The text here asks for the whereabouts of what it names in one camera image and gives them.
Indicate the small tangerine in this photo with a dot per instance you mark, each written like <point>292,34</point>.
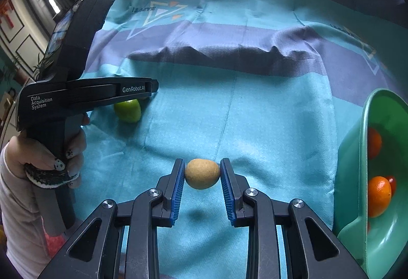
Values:
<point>374,143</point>

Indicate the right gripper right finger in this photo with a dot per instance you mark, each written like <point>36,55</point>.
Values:
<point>311,249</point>

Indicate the potted green plant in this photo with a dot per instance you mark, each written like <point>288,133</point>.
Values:
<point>40,69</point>

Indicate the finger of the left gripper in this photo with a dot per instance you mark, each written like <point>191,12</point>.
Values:
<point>129,88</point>

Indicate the green plastic bowl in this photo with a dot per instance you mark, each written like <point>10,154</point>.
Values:
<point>379,245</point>

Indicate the tan round fruit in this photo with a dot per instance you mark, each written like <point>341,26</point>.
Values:
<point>202,173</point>

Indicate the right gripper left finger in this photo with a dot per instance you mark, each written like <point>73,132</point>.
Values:
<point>94,249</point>

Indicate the red cherry tomato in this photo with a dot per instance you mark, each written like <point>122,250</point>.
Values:
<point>393,184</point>

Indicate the teal purple striped cloth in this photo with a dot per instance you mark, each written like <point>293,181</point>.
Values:
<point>272,85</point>

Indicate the large orange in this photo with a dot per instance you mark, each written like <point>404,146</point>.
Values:
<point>379,196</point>

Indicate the green oval fruit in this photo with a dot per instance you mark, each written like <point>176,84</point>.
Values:
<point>128,111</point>

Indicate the grey sleeved forearm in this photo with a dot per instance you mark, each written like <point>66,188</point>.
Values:
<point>26,246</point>

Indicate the left hand painted nails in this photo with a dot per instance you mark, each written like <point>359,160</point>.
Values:
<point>22,150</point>

